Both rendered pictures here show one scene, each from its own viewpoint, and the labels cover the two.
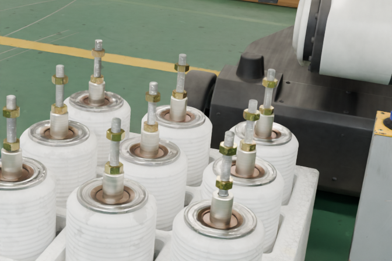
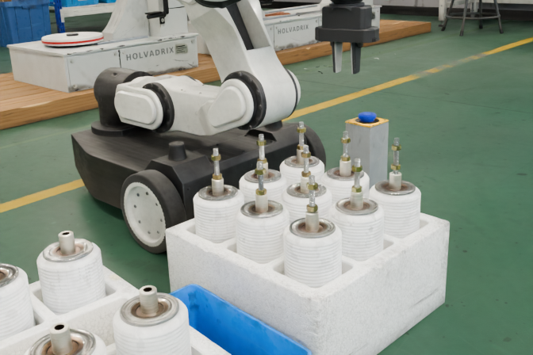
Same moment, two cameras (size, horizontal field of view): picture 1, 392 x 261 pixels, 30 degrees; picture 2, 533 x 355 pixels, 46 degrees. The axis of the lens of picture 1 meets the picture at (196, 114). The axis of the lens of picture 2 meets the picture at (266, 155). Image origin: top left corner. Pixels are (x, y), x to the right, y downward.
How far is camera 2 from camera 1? 105 cm
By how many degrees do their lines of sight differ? 54
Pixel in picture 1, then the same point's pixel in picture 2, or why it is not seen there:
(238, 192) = (364, 181)
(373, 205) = (373, 165)
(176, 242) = (396, 207)
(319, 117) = (237, 160)
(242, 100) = (196, 172)
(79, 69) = not seen: outside the picture
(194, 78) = (153, 176)
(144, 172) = (327, 196)
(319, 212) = not seen: hidden behind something
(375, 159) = (372, 140)
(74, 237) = (366, 235)
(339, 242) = not seen: hidden behind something
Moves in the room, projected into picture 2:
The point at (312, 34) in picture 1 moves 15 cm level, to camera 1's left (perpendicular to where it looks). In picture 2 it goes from (256, 104) to (218, 119)
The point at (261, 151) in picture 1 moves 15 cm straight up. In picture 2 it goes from (320, 168) to (320, 98)
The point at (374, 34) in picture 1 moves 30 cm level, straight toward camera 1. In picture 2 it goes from (285, 90) to (391, 109)
